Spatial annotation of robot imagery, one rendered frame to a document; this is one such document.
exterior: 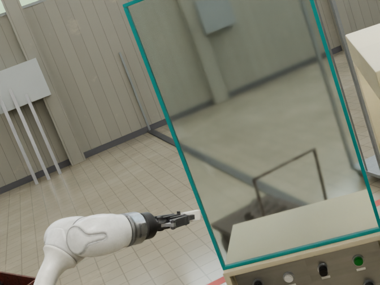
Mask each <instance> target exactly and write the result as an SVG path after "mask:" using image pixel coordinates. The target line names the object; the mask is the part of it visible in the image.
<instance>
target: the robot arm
mask: <svg viewBox="0 0 380 285"><path fill-rule="evenodd" d="M198 220H201V210H193V211H187V212H183V213H181V214H180V211H177V214H174V213H172V214H165V215H157V216H153V214H151V213H149V212H144V213H138V212H136V211H133V212H130V213H122V214H96V215H90V216H88V217H82V216H74V217H67V218H62V219H59V220H57V221H55V222H54V223H52V224H51V225H50V226H49V227H48V228H47V230H46V231H45V234H44V247H43V251H44V254H45V257H44V261H43V263H42V265H41V267H40V269H39V271H38V274H37V276H36V279H35V282H34V285H56V283H57V281H58V279H59V277H60V276H61V275H62V274H63V272H64V271H66V270H67V269H71V268H75V267H76V265H77V264H79V263H80V262H81V261H82V260H83V259H84V258H86V257H99V256H104V255H107V254H112V253H115V252H118V251H120V250H121V249H123V248H125V247H130V246H133V245H136V244H141V243H142V242H144V240H148V239H151V238H153V237H154V236H155V235H156V233H157V231H163V230H165V229H168V228H171V230H174V229H176V228H178V227H181V226H184V225H186V226H187V225H188V224H189V223H190V222H193V221H198Z"/></svg>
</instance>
